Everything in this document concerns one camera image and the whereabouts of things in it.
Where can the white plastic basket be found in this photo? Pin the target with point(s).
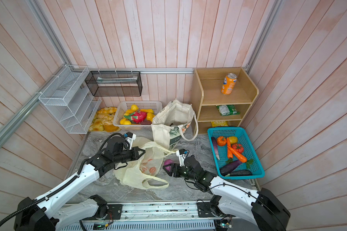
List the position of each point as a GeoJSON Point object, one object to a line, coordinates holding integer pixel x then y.
{"type": "Point", "coordinates": [152, 108]}

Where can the purple eggplant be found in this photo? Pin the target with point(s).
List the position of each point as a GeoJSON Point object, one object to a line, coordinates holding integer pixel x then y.
{"type": "Point", "coordinates": [228, 168]}

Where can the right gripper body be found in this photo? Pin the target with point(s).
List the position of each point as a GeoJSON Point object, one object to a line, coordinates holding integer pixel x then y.
{"type": "Point", "coordinates": [180, 171]}

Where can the long thin eggplant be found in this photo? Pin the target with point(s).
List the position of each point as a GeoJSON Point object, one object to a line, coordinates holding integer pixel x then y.
{"type": "Point", "coordinates": [214, 142]}

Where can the carrot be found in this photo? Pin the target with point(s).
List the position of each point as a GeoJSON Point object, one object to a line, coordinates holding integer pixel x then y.
{"type": "Point", "coordinates": [233, 153]}

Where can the dark cucumber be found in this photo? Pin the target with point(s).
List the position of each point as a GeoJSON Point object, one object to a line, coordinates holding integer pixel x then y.
{"type": "Point", "coordinates": [240, 173]}

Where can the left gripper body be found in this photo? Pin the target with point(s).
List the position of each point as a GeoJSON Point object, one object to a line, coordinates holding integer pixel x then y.
{"type": "Point", "coordinates": [132, 154]}

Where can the red tomato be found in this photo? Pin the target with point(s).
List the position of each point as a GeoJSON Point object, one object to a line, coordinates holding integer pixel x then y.
{"type": "Point", "coordinates": [238, 147]}

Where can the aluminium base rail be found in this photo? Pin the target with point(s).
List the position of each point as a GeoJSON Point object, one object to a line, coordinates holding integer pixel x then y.
{"type": "Point", "coordinates": [162, 216]}

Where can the purple onion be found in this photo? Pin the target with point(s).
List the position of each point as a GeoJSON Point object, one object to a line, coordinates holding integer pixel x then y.
{"type": "Point", "coordinates": [167, 165]}

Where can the yellow plastic bag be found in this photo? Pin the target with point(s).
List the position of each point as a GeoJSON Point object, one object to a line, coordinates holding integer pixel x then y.
{"type": "Point", "coordinates": [142, 173]}

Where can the canvas tote bag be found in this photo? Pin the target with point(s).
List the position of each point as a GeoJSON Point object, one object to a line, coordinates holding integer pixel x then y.
{"type": "Point", "coordinates": [170, 124]}

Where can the dragon fruit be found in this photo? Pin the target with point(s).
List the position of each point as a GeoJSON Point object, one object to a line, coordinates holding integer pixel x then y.
{"type": "Point", "coordinates": [136, 117]}

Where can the green snack packet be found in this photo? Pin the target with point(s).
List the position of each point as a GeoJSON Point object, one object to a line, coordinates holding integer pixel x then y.
{"type": "Point", "coordinates": [227, 110]}

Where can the white wire rack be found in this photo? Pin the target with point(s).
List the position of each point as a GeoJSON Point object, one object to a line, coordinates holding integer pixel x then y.
{"type": "Point", "coordinates": [69, 100]}

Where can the wooden shelf unit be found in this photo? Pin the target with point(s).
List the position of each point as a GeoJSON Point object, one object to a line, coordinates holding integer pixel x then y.
{"type": "Point", "coordinates": [206, 96]}

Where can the black mesh basket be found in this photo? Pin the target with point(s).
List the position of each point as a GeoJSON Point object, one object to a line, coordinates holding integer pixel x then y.
{"type": "Point", "coordinates": [114, 83]}

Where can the teal plastic basket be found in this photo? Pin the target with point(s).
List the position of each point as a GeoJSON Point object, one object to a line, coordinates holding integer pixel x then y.
{"type": "Point", "coordinates": [253, 163]}

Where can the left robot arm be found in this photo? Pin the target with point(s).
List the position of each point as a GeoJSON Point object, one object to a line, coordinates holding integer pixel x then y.
{"type": "Point", "coordinates": [40, 214]}

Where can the orange soda can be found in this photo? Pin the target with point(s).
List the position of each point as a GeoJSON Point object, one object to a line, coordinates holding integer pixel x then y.
{"type": "Point", "coordinates": [229, 83]}

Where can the yellow snack packet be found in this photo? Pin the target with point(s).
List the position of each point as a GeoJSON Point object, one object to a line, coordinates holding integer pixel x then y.
{"type": "Point", "coordinates": [215, 124]}

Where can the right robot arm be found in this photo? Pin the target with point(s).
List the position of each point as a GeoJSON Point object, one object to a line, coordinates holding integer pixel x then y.
{"type": "Point", "coordinates": [261, 208]}

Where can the orange pumpkin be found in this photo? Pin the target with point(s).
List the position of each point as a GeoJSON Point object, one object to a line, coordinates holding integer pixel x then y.
{"type": "Point", "coordinates": [221, 141]}

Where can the yellow bell pepper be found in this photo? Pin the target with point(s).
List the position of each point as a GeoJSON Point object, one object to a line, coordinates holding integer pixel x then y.
{"type": "Point", "coordinates": [233, 140]}

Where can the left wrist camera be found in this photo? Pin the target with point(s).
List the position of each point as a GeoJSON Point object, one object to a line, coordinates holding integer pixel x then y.
{"type": "Point", "coordinates": [129, 138]}

